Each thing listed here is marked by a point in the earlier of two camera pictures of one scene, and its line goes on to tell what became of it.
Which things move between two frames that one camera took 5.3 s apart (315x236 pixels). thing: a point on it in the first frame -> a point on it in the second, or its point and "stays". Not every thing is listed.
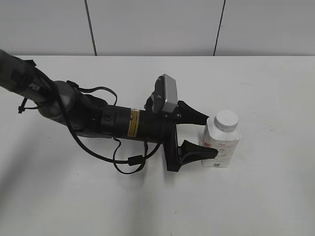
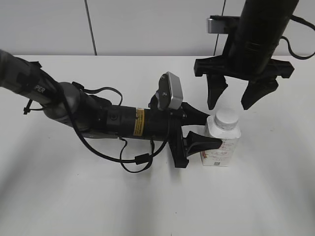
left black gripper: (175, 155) -> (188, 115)
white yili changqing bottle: (226, 143) stays
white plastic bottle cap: (226, 120) stays
